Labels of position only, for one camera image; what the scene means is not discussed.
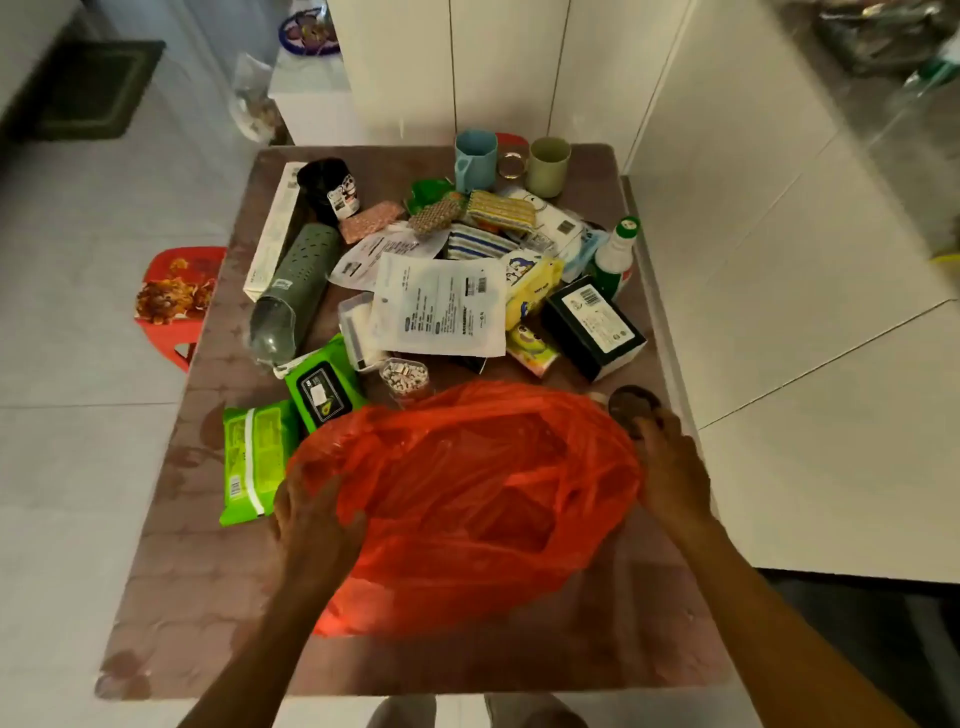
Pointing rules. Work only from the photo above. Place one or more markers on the brown checkered pad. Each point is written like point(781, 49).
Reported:
point(435, 216)

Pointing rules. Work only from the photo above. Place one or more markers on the yellow wet wipes pack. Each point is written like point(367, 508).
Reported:
point(532, 289)

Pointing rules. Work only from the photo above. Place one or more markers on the white lint roller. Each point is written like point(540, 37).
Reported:
point(354, 330)

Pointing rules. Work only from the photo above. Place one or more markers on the white counter cabinet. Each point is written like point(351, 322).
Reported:
point(787, 262)

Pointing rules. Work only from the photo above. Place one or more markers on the low white cabinet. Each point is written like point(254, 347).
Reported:
point(315, 105)

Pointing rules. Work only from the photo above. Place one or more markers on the light green wipes pack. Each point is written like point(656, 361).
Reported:
point(255, 465)

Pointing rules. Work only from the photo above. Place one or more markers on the blue rimmed plate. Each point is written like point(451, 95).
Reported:
point(307, 34)

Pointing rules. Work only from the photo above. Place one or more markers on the white bottle green cap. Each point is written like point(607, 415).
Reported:
point(613, 259)

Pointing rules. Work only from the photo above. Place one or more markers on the green white snack packet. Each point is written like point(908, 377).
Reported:
point(427, 191)

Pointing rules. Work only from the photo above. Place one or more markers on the brown patterned table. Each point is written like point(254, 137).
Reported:
point(217, 592)

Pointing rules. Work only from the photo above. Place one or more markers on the person's grey trousers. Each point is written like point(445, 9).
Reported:
point(405, 712)

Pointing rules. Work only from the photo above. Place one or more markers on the clear plastic bag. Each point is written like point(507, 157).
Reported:
point(253, 101)

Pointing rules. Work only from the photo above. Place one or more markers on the red plastic bag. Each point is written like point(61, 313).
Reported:
point(480, 495)

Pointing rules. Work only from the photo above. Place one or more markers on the large white labelled pouch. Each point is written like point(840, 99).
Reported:
point(439, 307)

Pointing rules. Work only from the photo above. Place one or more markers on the black cup with label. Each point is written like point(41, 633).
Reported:
point(322, 187)

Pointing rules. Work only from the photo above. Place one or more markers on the person's left hand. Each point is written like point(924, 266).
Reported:
point(315, 532)

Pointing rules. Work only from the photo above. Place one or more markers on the red plastic stool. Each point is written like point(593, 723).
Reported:
point(184, 300)
point(512, 141)

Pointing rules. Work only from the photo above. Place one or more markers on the person's right forearm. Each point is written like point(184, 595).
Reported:
point(772, 645)

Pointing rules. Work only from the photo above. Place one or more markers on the blue striped cloth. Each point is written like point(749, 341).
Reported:
point(480, 244)

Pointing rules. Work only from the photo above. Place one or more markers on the small clear jar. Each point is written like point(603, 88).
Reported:
point(405, 379)

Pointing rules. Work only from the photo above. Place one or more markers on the pile of dark clothes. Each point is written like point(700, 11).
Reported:
point(877, 34)

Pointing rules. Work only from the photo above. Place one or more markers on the pink checkered cloth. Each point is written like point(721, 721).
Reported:
point(371, 220)

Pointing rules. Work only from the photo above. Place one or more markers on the white blue soft pouch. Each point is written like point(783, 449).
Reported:
point(562, 221)

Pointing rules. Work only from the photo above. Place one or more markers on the dark green door mat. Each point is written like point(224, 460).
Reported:
point(90, 90)

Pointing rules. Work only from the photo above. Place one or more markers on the grey-green perforated cylinder case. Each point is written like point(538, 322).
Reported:
point(296, 289)

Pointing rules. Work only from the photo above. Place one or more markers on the tall white cabinet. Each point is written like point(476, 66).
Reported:
point(510, 67)

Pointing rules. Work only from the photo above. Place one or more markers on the pale green cup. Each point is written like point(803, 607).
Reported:
point(547, 169)

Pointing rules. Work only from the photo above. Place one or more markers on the small yellow cartoon packet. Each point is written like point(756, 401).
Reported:
point(531, 351)

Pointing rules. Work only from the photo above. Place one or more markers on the person's right hand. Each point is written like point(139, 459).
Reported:
point(675, 480)

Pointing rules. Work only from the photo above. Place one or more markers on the blue plastic cup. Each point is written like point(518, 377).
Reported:
point(475, 161)

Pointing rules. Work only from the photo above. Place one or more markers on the black green box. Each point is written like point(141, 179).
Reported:
point(592, 330)

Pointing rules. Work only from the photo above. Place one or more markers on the person's left forearm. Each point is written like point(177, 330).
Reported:
point(262, 660)

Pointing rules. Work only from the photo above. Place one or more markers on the round dark lidded jar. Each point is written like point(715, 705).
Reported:
point(628, 405)

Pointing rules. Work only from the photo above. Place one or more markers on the green wipes pack black label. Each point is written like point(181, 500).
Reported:
point(322, 386)

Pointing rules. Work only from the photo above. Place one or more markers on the long white box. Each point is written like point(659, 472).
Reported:
point(271, 232)

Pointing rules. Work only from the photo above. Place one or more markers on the yellow striped cloth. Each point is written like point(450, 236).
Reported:
point(501, 210)

